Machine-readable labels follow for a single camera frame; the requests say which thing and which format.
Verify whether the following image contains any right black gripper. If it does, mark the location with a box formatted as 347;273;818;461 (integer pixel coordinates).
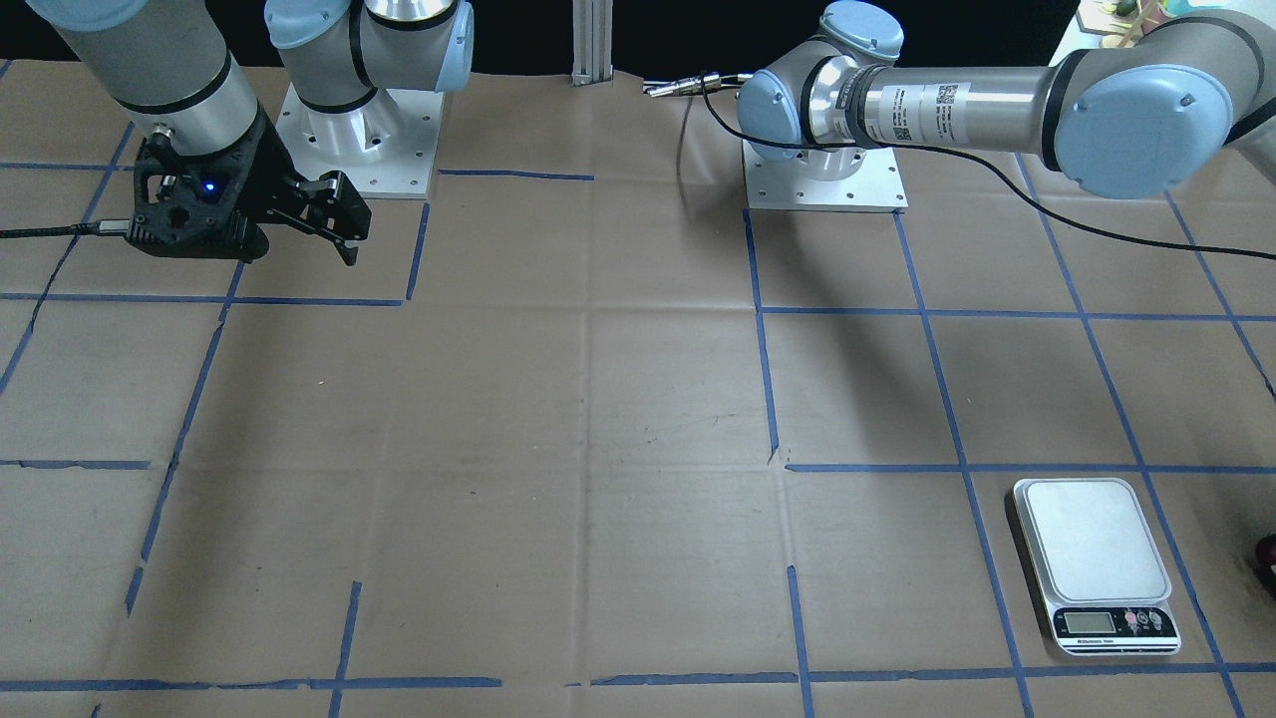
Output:
225;129;371;267

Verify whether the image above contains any red yellow mango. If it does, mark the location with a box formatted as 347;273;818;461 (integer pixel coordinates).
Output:
1253;536;1276;598

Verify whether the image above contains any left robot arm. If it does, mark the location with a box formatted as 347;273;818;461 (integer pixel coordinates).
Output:
738;1;1273;199

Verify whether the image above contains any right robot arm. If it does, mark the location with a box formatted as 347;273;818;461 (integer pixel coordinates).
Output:
26;1;476;265

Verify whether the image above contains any white electronic kitchen scale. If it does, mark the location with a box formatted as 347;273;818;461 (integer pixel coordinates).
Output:
1009;477;1183;657

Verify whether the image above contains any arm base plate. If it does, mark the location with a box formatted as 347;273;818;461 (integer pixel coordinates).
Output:
743;142;910;213
276;85;448;200

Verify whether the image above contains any black braided cable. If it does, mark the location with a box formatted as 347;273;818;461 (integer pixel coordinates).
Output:
0;223;131;240

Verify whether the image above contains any aluminium frame post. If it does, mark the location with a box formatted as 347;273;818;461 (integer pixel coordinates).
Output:
570;0;615;87

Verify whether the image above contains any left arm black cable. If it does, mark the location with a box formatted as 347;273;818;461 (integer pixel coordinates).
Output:
676;71;1276;261

